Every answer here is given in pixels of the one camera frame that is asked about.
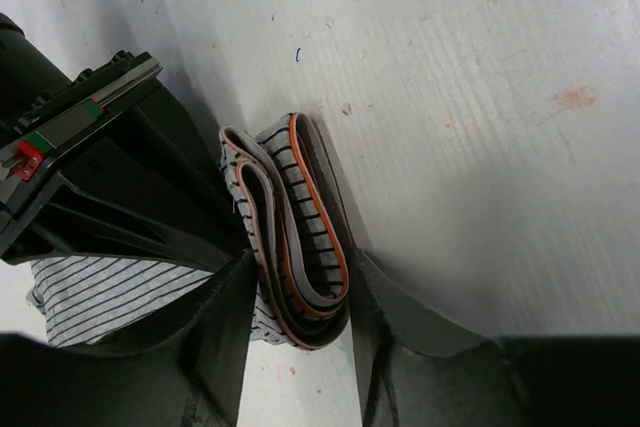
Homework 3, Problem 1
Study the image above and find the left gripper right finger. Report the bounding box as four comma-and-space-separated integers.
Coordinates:
349, 250, 639, 426

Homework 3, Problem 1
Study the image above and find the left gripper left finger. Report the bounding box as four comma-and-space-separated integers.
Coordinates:
1, 251, 257, 426

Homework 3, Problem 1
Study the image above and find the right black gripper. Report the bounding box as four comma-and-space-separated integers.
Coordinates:
1, 51, 248, 272

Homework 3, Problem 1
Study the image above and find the grey striped underwear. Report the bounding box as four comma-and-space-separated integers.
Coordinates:
27, 112, 349, 350

